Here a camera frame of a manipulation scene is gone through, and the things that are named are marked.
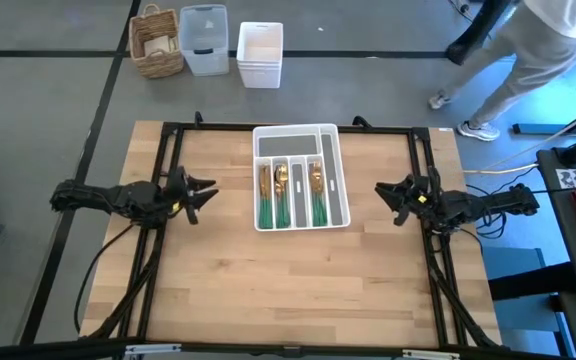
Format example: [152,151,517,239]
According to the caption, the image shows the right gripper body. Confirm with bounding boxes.
[403,172,439,224]

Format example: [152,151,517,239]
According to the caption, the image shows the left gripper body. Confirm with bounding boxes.
[157,166,193,215]

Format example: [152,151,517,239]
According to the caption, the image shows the gold fork green handle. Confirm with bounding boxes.
[311,164,329,228]
[309,160,329,228]
[310,162,327,228]
[309,160,324,228]

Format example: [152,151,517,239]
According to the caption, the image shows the white cutlery tray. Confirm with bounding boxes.
[251,123,352,233]

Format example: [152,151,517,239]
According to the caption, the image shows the grey floor box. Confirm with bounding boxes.
[481,246,562,334]

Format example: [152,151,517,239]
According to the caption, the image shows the clear plastic bin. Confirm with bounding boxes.
[178,3,231,78]

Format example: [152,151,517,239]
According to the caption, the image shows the wicker basket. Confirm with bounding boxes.
[128,3,185,80]

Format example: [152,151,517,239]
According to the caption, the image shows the white plastic bin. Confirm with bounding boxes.
[236,21,285,90]

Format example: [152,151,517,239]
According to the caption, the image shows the beige board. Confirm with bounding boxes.
[142,34,179,57]

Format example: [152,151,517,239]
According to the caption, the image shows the black stand pole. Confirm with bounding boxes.
[445,0,514,68]

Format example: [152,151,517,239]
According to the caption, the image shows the black floor bar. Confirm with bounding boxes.
[511,97,576,137]

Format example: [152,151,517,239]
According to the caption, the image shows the person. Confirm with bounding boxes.
[427,0,576,143]

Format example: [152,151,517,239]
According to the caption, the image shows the black cable bundle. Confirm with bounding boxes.
[465,184,509,240]

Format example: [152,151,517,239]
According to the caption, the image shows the yellow floor cable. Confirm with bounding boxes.
[462,162,540,176]

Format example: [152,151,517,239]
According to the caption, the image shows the black aluminium table frame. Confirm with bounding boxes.
[80,112,503,360]

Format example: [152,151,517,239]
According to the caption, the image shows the black floor cable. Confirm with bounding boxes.
[72,222,139,335]

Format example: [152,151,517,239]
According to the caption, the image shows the silver bracket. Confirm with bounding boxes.
[124,342,183,357]
[401,348,462,360]

